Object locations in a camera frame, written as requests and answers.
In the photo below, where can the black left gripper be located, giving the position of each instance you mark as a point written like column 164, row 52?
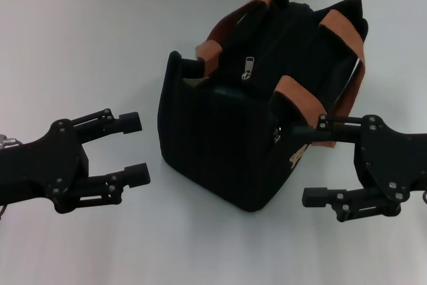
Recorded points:
column 43, row 165

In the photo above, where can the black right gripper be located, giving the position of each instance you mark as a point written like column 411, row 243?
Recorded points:
column 393, row 161

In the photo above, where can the silver zipper pull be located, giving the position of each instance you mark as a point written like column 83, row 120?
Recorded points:
column 247, row 66

